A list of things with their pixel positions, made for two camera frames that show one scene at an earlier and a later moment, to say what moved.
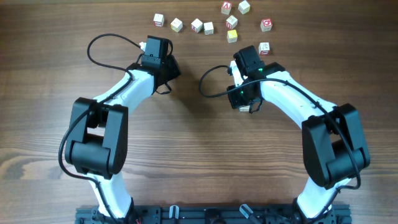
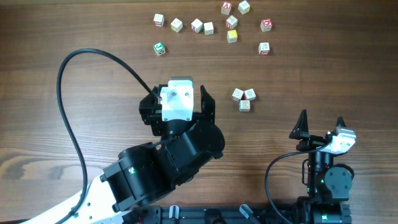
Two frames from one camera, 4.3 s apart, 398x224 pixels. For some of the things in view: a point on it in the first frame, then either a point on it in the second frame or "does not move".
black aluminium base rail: x=217 y=214 does not move
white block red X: x=197 y=25 does not move
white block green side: x=208 y=28 does not move
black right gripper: x=236 y=102 -> x=301 y=129
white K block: x=244 y=108 does not move
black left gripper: x=173 y=69 -> x=199 y=115
